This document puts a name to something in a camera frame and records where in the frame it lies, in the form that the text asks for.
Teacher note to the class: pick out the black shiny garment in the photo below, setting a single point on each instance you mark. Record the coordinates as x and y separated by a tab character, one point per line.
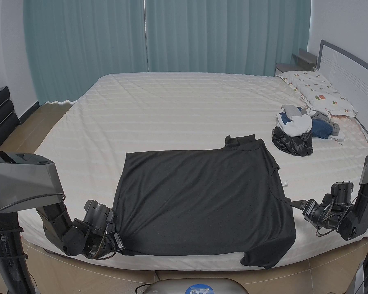
291	144

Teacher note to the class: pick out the bed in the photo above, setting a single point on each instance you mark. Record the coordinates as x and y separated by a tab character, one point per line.
171	109

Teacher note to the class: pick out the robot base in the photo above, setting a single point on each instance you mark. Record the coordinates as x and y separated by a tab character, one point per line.
196	286

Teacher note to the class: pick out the black chest of drawers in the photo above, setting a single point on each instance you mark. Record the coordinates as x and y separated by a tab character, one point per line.
0	115

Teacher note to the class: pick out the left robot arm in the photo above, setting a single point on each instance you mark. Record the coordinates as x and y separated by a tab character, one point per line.
49	219

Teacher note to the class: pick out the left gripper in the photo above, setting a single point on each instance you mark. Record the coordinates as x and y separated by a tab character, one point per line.
110	243

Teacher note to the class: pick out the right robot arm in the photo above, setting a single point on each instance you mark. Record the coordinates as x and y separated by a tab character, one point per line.
365	210

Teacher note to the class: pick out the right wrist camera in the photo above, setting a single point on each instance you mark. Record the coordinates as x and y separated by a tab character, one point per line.
327	200

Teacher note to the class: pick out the pile of clothes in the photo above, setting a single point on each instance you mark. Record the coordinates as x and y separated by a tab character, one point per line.
297	124

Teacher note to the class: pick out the blue-green curtain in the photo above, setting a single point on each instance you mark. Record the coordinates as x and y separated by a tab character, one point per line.
86	26
227	26

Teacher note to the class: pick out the grey bedside table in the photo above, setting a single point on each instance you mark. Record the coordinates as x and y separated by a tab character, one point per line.
297	63

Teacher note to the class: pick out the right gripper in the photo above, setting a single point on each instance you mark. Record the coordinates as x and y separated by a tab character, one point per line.
314	213

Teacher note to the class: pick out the black T-shirt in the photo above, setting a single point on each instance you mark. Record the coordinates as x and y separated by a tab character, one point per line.
196	201

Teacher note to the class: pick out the white printed pillow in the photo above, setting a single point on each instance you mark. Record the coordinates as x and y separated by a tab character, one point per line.
319	87

